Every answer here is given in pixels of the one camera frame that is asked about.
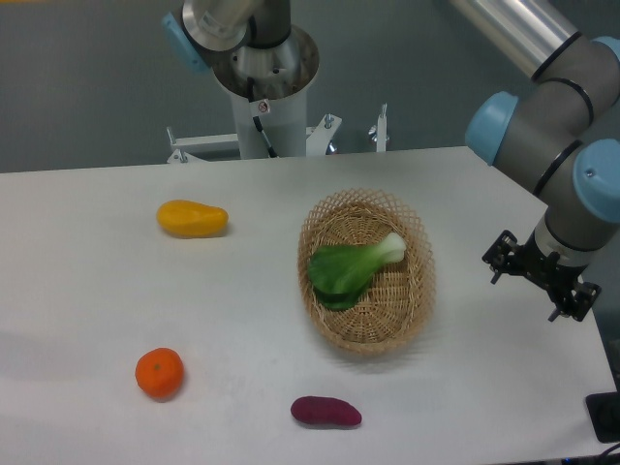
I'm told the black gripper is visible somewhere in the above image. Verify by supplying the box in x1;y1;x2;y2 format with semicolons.
481;230;602;322

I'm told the green bok choy vegetable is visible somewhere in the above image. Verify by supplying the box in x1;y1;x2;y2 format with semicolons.
307;232;407;311

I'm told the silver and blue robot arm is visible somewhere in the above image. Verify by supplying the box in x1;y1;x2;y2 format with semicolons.
162;1;619;320

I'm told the woven wicker basket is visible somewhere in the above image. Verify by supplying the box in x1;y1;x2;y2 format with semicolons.
297;189;435;356

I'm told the black device at table edge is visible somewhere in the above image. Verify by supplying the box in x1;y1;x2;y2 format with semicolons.
585;391;620;444

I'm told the purple sweet potato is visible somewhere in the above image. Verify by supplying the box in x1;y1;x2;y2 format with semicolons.
290;396;362;428

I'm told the yellow mango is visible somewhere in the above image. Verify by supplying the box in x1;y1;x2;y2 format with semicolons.
156;200;229;238

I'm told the orange tangerine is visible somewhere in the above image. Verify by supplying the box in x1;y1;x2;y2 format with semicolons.
135;348;185;400

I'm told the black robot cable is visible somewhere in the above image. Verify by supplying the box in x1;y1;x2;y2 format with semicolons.
245;76;280;159

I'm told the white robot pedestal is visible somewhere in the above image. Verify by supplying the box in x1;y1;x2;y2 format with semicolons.
164;16;343;163

